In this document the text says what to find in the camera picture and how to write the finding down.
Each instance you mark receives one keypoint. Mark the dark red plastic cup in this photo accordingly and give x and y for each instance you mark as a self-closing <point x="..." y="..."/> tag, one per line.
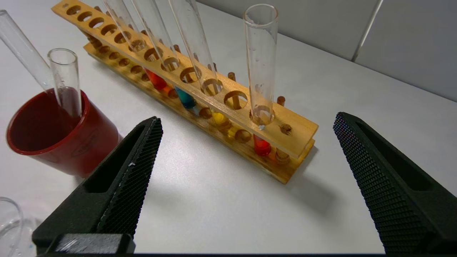
<point x="89" y="146"/>

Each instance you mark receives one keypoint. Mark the empty glass test tube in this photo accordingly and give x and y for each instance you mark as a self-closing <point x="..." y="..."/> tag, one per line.
<point x="25" y="53"/>
<point x="66" y="78"/>

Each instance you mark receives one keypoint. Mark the wooden test tube rack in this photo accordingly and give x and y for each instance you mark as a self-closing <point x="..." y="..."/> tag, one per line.
<point x="300" y="132"/>

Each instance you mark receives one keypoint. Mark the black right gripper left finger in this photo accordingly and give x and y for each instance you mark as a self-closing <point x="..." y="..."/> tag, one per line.
<point x="117" y="200"/>

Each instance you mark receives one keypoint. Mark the clear glass beaker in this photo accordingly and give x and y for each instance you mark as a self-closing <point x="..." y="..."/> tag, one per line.
<point x="9" y="221"/>

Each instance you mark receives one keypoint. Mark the test tube with blue pigment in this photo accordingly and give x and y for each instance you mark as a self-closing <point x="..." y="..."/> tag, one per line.
<point x="185" y="100"/>

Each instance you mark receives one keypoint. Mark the test tube with red pigment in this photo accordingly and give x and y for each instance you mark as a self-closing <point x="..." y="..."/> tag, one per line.
<point x="261" y="64"/>

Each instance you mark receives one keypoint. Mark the test tube with orange pigment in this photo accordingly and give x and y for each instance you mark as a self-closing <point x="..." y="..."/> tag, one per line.
<point x="156" y="80"/>

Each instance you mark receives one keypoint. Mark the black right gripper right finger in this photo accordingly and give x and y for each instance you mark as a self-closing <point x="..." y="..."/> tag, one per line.
<point x="392" y="200"/>

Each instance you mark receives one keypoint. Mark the test tube with yellow pigment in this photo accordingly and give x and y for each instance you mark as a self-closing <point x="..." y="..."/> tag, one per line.
<point x="194" y="43"/>

